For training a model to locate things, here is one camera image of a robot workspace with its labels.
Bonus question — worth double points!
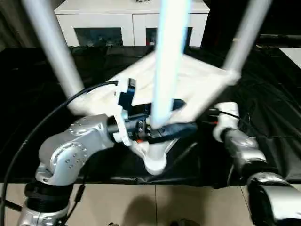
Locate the white plastic table top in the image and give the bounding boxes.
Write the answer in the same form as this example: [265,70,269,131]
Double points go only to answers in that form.
[67,50,242,176]

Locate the white plastic table leg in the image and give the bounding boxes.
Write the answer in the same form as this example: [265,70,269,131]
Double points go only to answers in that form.
[222,0,273,73]
[20,0,85,99]
[144,0,192,163]

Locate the dark robot body part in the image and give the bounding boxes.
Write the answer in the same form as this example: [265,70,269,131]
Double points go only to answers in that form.
[173,218,196,226]

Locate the white flat board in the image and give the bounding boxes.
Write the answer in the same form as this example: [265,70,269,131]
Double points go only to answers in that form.
[281,48,301,64]

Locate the black plastic cover mat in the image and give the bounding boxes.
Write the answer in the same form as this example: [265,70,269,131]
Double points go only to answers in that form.
[0,46,301,189]

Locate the white sideboard with glass doors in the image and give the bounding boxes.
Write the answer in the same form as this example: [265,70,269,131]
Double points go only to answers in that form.
[54,0,210,48]

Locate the black tripod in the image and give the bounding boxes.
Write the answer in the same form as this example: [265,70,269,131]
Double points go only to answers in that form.
[0,199,24,212]

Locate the grey curtain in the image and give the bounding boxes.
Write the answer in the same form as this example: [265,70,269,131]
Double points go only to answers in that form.
[0,0,57,51]

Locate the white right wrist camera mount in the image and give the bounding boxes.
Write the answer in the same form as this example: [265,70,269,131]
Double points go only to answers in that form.
[213,101,240,142]

